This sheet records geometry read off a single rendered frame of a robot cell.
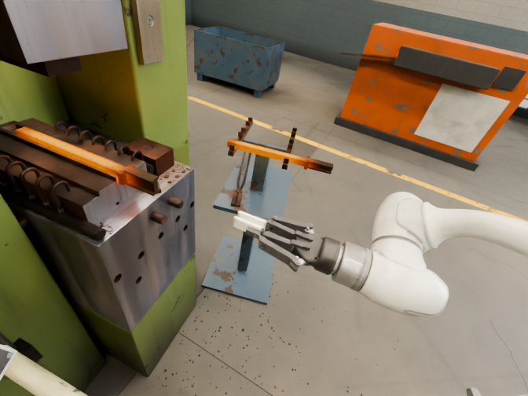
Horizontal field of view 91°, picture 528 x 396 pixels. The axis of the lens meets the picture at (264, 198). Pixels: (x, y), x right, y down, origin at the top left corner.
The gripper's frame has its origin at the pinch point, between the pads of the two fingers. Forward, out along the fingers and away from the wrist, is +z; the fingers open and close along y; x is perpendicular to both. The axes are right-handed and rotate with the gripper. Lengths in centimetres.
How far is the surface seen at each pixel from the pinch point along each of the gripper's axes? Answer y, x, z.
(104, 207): -7.7, -6.0, 34.9
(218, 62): 352, -63, 202
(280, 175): 71, -33, 10
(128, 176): -0.7, 0.1, 33.0
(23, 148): -5, -1, 63
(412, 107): 342, -49, -82
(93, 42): -0.5, 29.1, 34.9
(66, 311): -21, -48, 49
